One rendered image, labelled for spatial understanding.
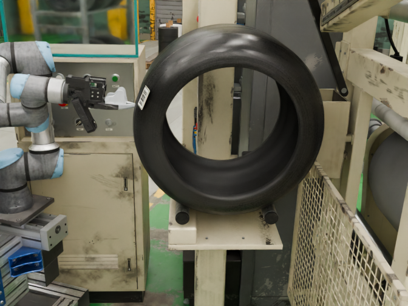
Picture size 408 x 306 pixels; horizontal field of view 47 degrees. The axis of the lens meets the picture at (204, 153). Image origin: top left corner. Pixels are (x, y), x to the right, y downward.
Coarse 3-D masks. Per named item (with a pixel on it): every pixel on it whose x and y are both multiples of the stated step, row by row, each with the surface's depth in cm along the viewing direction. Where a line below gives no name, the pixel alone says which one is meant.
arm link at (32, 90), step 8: (16, 80) 137; (24, 80) 137; (32, 80) 137; (40, 80) 138; (48, 80) 138; (16, 88) 137; (24, 88) 137; (32, 88) 137; (40, 88) 137; (16, 96) 138; (24, 96) 138; (32, 96) 138; (40, 96) 138; (24, 104) 141; (32, 104) 140; (40, 104) 142
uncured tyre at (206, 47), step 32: (192, 32) 142; (224, 32) 130; (256, 32) 134; (160, 64) 131; (192, 64) 128; (224, 64) 128; (256, 64) 128; (288, 64) 130; (160, 96) 131; (288, 96) 160; (320, 96) 137; (160, 128) 133; (288, 128) 164; (320, 128) 138; (160, 160) 137; (192, 160) 168; (224, 160) 171; (256, 160) 169; (288, 160) 160; (192, 192) 142; (224, 192) 162; (256, 192) 143; (288, 192) 147
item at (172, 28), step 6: (162, 24) 832; (168, 24) 787; (174, 24) 838; (180, 24) 846; (162, 30) 778; (168, 30) 776; (174, 30) 781; (180, 30) 827; (162, 36) 782; (168, 36) 780; (174, 36) 785; (162, 42) 785; (168, 42) 783; (162, 48) 789; (156, 54) 862; (150, 60) 804
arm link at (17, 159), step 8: (0, 152) 183; (8, 152) 182; (16, 152) 182; (24, 152) 185; (0, 160) 178; (8, 160) 178; (16, 160) 180; (24, 160) 182; (0, 168) 178; (8, 168) 179; (16, 168) 180; (24, 168) 181; (0, 176) 180; (8, 176) 180; (16, 176) 181; (24, 176) 182; (0, 184) 181; (8, 184) 181; (16, 184) 183; (24, 184) 186
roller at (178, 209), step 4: (176, 204) 153; (180, 204) 151; (176, 208) 150; (180, 208) 148; (184, 208) 148; (188, 208) 150; (176, 212) 147; (180, 212) 146; (184, 212) 146; (188, 212) 148; (176, 216) 146; (180, 216) 146; (184, 216) 146; (188, 216) 146; (176, 220) 147; (180, 220) 146; (184, 220) 147; (188, 220) 147; (180, 224) 147; (184, 224) 147
